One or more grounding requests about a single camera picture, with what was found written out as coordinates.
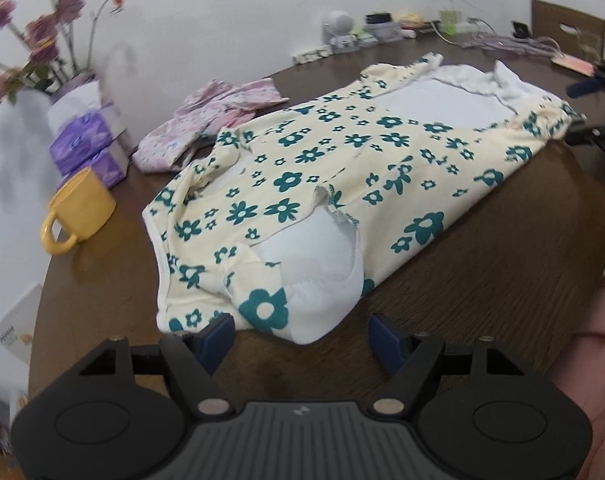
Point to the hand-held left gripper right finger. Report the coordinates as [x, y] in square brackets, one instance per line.
[385, 342]

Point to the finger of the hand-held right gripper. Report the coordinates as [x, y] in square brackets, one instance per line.
[582, 87]
[597, 136]

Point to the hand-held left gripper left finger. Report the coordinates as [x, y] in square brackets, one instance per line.
[217, 340]

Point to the cream garment with teal flowers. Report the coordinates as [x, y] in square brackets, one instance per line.
[292, 180]

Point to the pink card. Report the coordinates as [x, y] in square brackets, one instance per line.
[572, 64]

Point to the brown board with cutout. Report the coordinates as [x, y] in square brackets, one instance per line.
[552, 15]

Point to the black plug adapter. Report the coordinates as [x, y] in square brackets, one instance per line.
[520, 28]

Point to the green liquid bottle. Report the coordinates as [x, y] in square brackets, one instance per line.
[450, 17]

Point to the white tube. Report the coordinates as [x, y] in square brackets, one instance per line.
[410, 34]

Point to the yellow sticky notes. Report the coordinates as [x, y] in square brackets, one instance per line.
[411, 17]

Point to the yellow mug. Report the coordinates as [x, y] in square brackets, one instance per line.
[82, 205]

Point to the packet with orange print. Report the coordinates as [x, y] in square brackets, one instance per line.
[15, 330]

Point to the purple tissue pack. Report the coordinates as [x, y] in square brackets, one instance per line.
[107, 167]
[77, 137]

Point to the grey tin box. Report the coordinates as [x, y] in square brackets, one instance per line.
[385, 31]

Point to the black charger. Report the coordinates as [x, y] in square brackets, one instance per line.
[377, 17]

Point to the stack of green packets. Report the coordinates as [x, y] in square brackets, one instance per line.
[367, 37]

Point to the pink floral garment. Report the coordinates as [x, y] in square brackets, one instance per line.
[202, 110]

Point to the white robot figurine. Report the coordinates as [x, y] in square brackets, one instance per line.
[338, 22]

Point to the white slotted strip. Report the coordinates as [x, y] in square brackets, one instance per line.
[312, 53]

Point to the white tissue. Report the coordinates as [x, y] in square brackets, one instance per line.
[77, 102]

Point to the fuzzy purple vase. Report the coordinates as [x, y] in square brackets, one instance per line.
[75, 82]

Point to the dried rose bouquet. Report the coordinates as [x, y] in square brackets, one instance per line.
[42, 30]

